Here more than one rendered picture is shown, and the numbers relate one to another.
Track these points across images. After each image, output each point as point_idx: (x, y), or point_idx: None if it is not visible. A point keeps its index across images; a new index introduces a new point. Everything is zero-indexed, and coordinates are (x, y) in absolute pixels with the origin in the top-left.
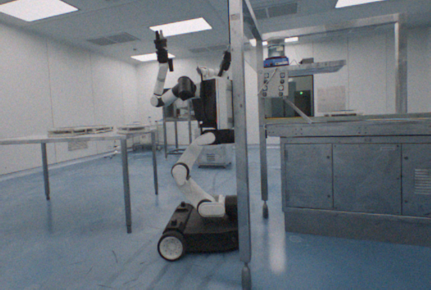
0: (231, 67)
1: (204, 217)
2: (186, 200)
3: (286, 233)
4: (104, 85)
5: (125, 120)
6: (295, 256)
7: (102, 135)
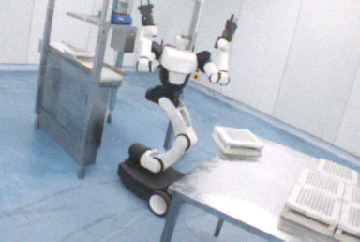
0: (194, 45)
1: (158, 176)
2: None
3: (97, 162)
4: None
5: None
6: (120, 156)
7: (277, 153)
